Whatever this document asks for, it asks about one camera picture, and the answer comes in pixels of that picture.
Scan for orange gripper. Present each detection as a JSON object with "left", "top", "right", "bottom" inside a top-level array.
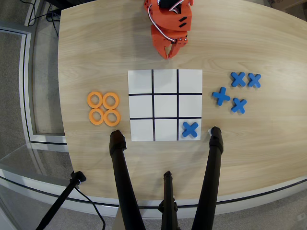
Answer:
[{"left": 150, "top": 23, "right": 189, "bottom": 60}]

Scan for orange ring piece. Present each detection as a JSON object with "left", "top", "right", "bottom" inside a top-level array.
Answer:
[
  {"left": 88, "top": 108, "right": 105, "bottom": 126},
  {"left": 103, "top": 109, "right": 121, "bottom": 127},
  {"left": 87, "top": 91, "right": 104, "bottom": 109},
  {"left": 102, "top": 92, "right": 120, "bottom": 110}
]

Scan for white tic-tac-toe grid sheet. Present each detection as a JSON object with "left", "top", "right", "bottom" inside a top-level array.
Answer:
[{"left": 128, "top": 69, "right": 203, "bottom": 142}]

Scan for blue cross piece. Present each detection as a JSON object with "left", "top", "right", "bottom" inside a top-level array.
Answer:
[
  {"left": 230, "top": 71, "right": 247, "bottom": 88},
  {"left": 181, "top": 121, "right": 200, "bottom": 139},
  {"left": 231, "top": 97, "right": 248, "bottom": 114},
  {"left": 212, "top": 87, "right": 231, "bottom": 106},
  {"left": 247, "top": 73, "right": 262, "bottom": 89}
]

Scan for short black tripod leg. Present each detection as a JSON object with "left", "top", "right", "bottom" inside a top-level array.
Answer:
[{"left": 158, "top": 170, "right": 179, "bottom": 230}]

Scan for white framed glass panel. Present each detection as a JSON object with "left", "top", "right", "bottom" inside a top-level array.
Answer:
[{"left": 0, "top": 21, "right": 71, "bottom": 150}]

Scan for thin black stand pole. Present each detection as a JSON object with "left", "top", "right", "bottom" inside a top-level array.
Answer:
[{"left": 35, "top": 171, "right": 87, "bottom": 230}]

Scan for black floor cables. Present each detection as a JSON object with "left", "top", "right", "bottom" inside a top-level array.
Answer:
[{"left": 24, "top": 0, "right": 61, "bottom": 36}]

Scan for black cable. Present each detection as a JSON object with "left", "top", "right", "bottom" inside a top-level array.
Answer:
[{"left": 73, "top": 186, "right": 106, "bottom": 230}]

